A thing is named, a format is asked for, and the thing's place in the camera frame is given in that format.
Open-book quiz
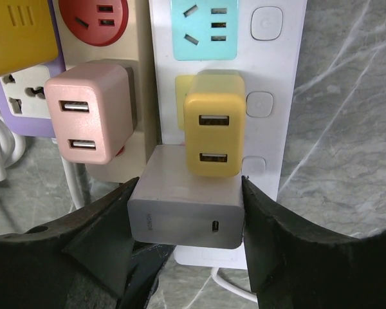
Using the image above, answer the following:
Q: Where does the purple white socket adapter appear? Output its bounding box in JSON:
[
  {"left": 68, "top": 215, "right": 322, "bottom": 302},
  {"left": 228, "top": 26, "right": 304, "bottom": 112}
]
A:
[{"left": 0, "top": 57, "right": 67, "bottom": 139}]

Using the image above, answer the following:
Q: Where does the white strip power cord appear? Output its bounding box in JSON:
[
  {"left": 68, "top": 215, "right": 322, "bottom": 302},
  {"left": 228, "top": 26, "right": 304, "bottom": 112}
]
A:
[{"left": 208, "top": 267, "right": 258, "bottom": 303}]

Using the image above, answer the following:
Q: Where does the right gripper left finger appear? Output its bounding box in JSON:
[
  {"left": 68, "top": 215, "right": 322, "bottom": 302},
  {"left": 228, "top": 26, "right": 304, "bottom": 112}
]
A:
[{"left": 0, "top": 179, "right": 167, "bottom": 308}]

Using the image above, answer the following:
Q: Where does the beige red-socket power strip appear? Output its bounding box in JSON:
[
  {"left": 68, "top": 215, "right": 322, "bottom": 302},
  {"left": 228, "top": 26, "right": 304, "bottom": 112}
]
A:
[{"left": 53, "top": 1, "right": 160, "bottom": 183}]

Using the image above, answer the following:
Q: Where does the yellow USB charger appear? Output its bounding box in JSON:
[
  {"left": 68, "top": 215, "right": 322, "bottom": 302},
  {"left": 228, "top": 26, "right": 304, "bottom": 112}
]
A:
[{"left": 183, "top": 70, "right": 246, "bottom": 177}]

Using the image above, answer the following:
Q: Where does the pink USB charger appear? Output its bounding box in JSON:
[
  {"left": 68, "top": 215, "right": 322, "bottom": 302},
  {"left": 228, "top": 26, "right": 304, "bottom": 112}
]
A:
[{"left": 44, "top": 60, "right": 138, "bottom": 165}]

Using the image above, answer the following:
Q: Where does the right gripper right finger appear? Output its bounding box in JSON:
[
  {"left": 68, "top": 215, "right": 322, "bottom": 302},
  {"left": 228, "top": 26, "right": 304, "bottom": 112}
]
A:
[{"left": 242, "top": 178, "right": 386, "bottom": 308}]

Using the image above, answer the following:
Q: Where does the yellow cube adapter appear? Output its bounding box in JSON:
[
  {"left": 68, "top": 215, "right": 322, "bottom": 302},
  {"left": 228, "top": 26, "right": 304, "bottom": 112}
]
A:
[{"left": 0, "top": 1, "right": 59, "bottom": 76}]

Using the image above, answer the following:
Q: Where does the white Honor charger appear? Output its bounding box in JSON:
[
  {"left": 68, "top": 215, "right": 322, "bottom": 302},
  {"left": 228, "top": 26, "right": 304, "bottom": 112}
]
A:
[{"left": 127, "top": 145, "right": 244, "bottom": 249}]

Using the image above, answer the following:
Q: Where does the white multicolour power strip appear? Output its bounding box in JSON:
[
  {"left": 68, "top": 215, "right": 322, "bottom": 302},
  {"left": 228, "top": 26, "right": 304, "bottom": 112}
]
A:
[{"left": 147, "top": 0, "right": 308, "bottom": 271}]

